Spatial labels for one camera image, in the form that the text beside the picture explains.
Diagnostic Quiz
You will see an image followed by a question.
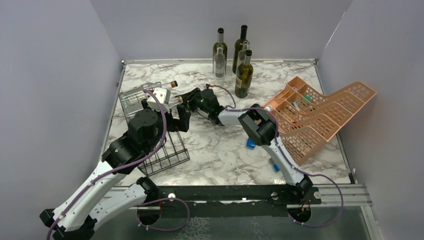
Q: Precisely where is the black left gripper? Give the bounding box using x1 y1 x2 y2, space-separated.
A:
142 99 191 154

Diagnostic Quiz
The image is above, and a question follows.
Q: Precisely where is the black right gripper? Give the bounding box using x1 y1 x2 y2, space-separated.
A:
174 88 210 116

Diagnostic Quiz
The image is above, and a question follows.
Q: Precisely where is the clear glass bottle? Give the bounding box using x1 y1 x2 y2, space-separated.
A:
213 44 227 85
236 40 250 67

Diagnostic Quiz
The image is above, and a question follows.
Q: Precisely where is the green bottle silver capsule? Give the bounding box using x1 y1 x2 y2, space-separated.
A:
234 49 254 99
212 27 228 71

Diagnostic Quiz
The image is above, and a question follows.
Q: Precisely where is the green bottle black capsule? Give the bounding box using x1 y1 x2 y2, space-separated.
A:
232 24 248 74

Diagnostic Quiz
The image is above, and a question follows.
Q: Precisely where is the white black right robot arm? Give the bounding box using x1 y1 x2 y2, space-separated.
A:
177 88 313 204

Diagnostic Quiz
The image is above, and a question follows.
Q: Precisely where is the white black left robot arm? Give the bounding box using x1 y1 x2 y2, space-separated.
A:
39 105 191 240

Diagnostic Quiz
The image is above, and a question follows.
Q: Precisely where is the clear bottle cork stopper upper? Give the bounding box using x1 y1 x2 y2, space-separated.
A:
118 81 178 100

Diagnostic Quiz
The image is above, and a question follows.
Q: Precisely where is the clear bottle cork stopper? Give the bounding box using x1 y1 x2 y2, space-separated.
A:
118 81 178 100
121 95 182 123

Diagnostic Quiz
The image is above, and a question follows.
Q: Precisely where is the clear bottle cork stopper lower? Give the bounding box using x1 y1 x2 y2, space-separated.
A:
121 95 182 123

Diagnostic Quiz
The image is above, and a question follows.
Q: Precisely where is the blue grey small bottle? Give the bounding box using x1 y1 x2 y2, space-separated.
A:
269 158 280 173

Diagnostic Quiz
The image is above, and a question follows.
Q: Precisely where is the peach plastic stacked organizer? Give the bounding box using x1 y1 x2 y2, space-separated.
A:
264 76 377 166

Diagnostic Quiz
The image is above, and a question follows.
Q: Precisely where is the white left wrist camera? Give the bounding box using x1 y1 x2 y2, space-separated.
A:
146 87 171 113

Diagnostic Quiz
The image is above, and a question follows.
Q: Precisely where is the black wire wine rack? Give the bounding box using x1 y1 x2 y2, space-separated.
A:
118 82 191 177

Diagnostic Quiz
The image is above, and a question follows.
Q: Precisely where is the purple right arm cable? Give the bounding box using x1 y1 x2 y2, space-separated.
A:
205 84 345 229

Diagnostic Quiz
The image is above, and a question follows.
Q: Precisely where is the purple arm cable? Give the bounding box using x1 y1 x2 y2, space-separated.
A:
205 84 345 229
45 88 191 240

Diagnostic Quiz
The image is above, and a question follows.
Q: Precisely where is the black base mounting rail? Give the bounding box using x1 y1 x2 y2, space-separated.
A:
136 184 322 224

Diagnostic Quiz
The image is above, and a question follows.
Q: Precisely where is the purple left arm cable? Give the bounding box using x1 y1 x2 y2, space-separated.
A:
45 88 191 240

